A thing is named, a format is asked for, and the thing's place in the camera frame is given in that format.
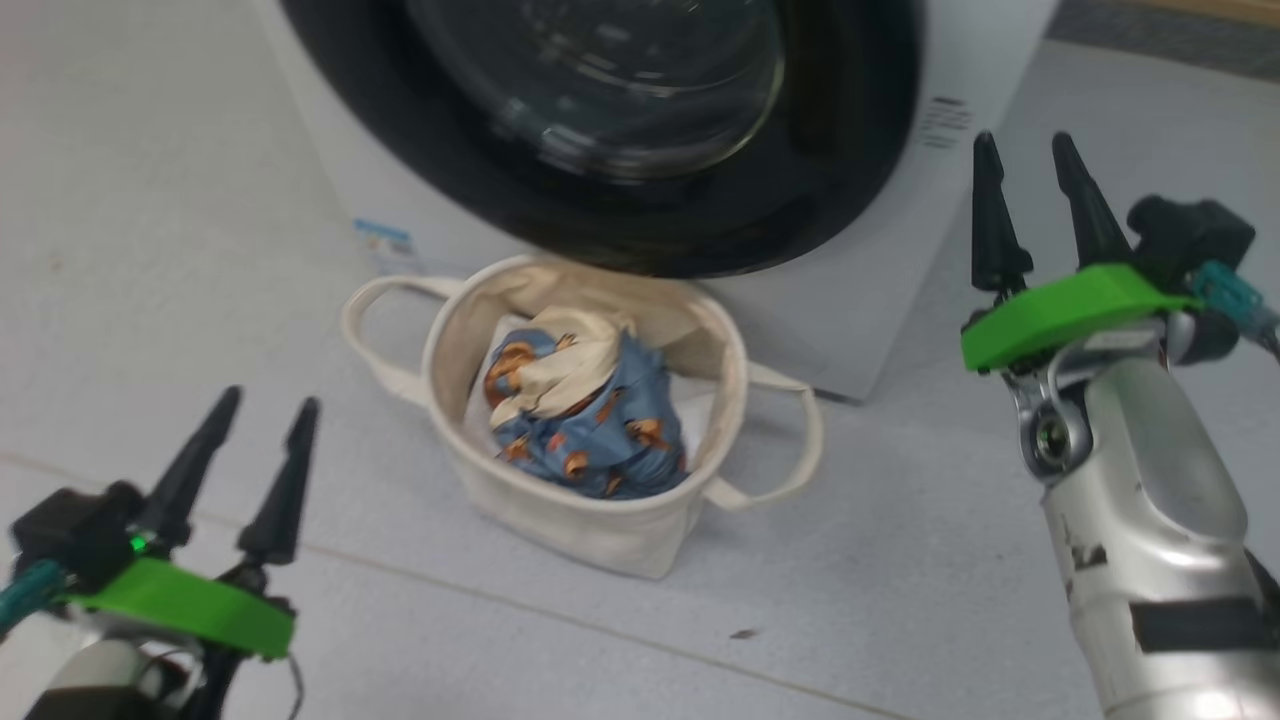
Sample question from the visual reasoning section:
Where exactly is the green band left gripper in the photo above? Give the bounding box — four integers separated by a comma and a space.
60, 385, 321, 661

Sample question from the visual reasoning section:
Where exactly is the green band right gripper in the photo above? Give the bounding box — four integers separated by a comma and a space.
962, 131, 1201, 373

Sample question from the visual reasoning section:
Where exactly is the washing machine glass door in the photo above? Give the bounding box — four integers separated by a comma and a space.
280, 0, 923, 279

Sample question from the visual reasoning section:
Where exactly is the blue cartoon-print garment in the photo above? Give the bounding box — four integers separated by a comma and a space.
483, 308, 691, 499

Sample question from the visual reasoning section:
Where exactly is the white front-load washing machine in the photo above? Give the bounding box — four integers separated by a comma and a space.
250, 0, 1061, 403

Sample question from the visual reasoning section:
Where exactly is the cream canvas laundry basket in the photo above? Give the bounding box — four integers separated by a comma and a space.
342, 255, 824, 581

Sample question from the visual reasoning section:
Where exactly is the black text notice label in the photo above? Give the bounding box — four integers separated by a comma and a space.
915, 95, 971, 151

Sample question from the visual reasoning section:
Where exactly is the blue energy label sticker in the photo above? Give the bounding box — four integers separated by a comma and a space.
353, 218, 416, 276

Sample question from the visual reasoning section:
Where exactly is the teal camera cable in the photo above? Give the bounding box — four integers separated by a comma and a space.
0, 558, 66, 635
1195, 262, 1280, 349

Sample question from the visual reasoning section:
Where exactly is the thin black cable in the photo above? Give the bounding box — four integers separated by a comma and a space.
150, 645, 306, 720

